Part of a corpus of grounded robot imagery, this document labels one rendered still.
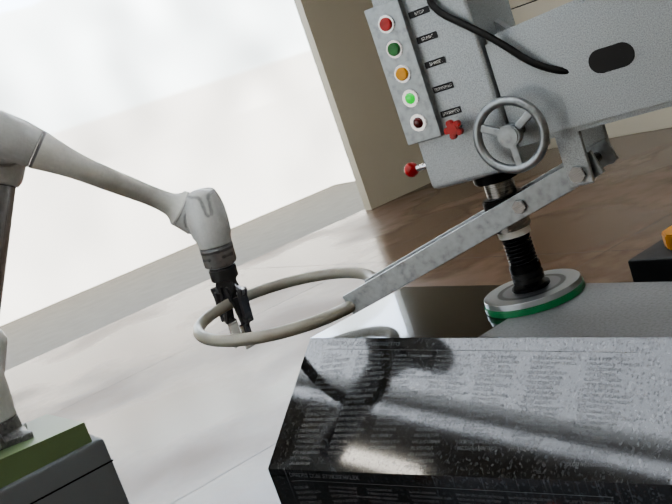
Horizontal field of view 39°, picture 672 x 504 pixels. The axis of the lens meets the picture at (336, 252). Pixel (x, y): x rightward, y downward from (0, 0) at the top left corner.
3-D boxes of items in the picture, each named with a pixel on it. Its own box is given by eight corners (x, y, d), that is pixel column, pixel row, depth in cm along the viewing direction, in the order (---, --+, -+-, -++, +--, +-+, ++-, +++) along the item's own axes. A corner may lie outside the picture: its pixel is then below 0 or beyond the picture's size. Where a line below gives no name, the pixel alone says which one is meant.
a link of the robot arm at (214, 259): (212, 250, 246) (218, 272, 247) (238, 239, 252) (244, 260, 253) (192, 251, 253) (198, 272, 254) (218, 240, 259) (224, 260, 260)
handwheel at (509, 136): (572, 152, 183) (549, 78, 181) (556, 165, 175) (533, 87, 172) (501, 170, 191) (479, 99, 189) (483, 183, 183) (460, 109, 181)
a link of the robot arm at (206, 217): (238, 241, 249) (229, 235, 261) (222, 184, 245) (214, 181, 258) (198, 253, 246) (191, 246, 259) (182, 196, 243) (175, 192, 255)
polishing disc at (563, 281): (467, 306, 211) (466, 301, 211) (544, 270, 218) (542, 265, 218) (519, 316, 191) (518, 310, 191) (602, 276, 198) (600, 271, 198)
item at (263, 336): (414, 268, 246) (411, 257, 245) (320, 343, 206) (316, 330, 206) (264, 284, 273) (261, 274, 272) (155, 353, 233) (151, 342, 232)
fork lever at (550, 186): (623, 153, 195) (610, 133, 195) (599, 177, 179) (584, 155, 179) (383, 291, 235) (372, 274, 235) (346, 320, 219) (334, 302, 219)
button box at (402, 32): (447, 133, 191) (403, -4, 187) (442, 136, 189) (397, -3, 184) (413, 143, 196) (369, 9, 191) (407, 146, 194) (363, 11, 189)
